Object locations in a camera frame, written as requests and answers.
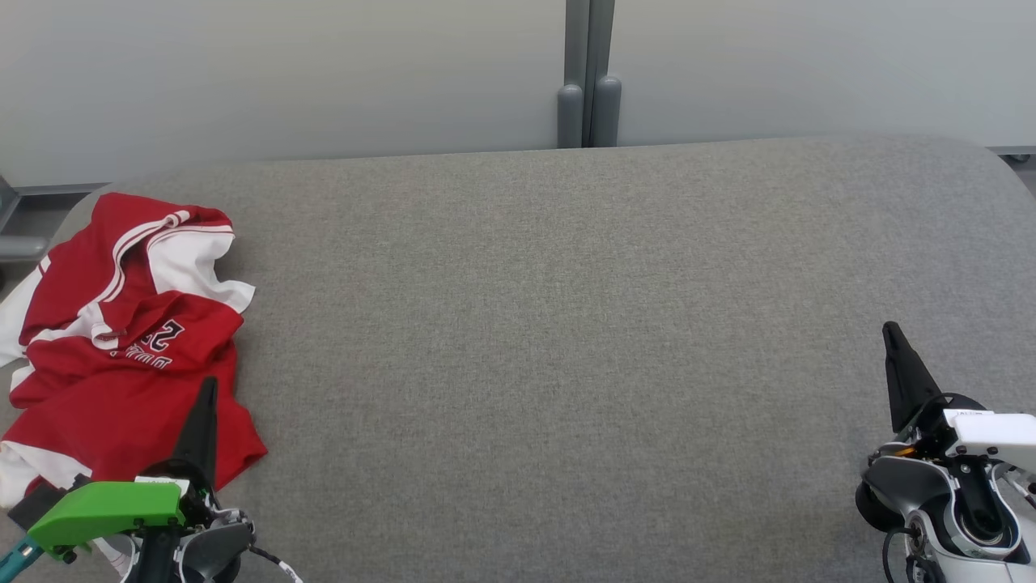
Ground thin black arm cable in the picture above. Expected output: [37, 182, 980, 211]
[247, 546, 305, 583]
[881, 525, 917, 583]

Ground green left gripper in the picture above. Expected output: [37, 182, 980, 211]
[27, 377, 220, 565]

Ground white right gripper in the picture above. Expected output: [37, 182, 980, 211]
[882, 321, 1036, 476]

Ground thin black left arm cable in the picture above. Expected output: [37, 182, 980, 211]
[247, 546, 305, 583]

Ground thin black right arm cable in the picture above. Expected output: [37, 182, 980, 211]
[881, 525, 917, 583]

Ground grey partition post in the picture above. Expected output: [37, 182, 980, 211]
[557, 0, 590, 149]
[589, 0, 622, 147]

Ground red shorts with white stripe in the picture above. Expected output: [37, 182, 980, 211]
[0, 293, 269, 509]

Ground left cable with teal plug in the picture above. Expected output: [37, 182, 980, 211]
[0, 538, 41, 583]

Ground grey fabric sofa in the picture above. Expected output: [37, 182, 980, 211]
[0, 134, 1036, 583]

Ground grey partition foot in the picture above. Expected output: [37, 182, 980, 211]
[0, 174, 51, 262]

